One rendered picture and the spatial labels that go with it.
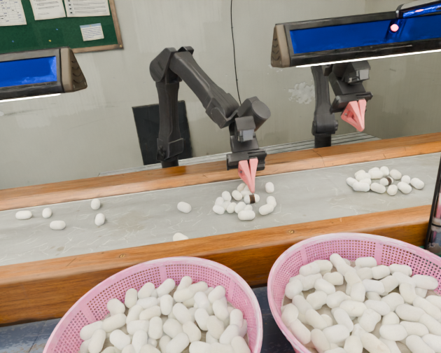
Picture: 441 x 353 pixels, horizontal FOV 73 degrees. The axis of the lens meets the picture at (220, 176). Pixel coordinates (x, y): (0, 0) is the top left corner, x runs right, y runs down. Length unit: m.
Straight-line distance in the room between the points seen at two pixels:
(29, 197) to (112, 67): 1.82
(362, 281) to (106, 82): 2.44
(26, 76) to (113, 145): 2.19
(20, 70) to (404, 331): 0.67
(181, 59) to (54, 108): 2.00
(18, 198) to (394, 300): 0.91
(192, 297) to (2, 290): 0.32
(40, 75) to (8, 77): 0.05
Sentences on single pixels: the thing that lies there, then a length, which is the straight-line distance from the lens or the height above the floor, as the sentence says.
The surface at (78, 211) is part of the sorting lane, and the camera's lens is 0.85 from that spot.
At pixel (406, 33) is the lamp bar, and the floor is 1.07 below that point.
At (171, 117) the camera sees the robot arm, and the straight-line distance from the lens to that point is 1.01.
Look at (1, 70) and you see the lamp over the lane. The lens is 0.63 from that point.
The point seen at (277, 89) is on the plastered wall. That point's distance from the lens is 2.83.
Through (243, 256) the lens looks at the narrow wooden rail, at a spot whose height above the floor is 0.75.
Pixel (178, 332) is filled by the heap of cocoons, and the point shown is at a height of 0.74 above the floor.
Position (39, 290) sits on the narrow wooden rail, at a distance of 0.62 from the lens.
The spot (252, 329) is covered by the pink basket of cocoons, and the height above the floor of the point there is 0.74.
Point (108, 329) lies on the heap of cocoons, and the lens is 0.49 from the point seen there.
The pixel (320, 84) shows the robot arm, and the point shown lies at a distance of 1.22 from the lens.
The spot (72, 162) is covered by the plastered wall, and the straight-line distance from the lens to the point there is 2.87.
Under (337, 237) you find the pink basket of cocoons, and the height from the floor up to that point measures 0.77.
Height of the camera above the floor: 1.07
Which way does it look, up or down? 22 degrees down
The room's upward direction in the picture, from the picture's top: 6 degrees counter-clockwise
